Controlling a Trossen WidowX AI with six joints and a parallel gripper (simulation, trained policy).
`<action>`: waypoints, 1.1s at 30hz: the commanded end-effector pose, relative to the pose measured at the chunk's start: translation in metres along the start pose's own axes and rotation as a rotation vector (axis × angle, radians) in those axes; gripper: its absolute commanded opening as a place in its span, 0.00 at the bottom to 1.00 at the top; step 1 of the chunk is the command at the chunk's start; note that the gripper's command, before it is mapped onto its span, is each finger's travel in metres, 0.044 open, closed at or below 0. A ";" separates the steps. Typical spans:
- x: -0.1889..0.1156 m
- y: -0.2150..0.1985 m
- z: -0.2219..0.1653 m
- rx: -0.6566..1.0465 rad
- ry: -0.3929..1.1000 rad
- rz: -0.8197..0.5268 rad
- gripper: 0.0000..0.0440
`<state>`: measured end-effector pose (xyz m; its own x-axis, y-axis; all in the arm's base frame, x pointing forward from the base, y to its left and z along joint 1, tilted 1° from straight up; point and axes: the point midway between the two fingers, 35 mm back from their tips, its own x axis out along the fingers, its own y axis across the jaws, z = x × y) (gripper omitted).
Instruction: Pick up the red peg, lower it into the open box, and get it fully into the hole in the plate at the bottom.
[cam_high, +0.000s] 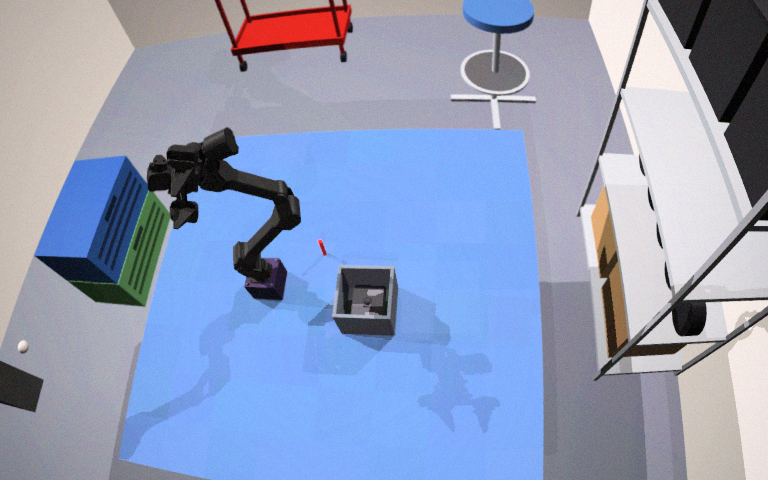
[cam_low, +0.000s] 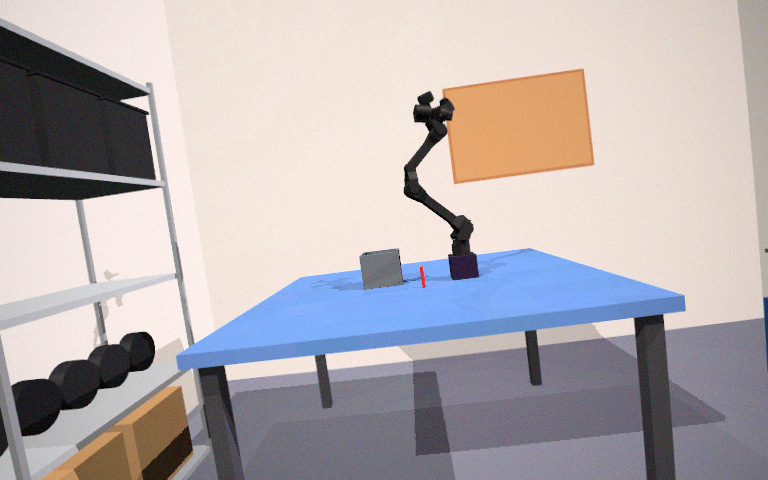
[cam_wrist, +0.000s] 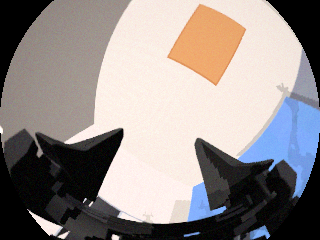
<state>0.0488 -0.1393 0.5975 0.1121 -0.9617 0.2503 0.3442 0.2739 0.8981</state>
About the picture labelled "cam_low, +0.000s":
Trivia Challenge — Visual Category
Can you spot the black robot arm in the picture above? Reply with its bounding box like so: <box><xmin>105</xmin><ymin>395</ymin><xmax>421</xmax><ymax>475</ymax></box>
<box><xmin>403</xmin><ymin>97</ymin><xmax>474</xmax><ymax>256</ymax></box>

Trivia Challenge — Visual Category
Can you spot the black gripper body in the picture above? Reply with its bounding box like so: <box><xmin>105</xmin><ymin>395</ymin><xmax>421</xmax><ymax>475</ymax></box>
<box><xmin>417</xmin><ymin>91</ymin><xmax>435</xmax><ymax>108</ymax></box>

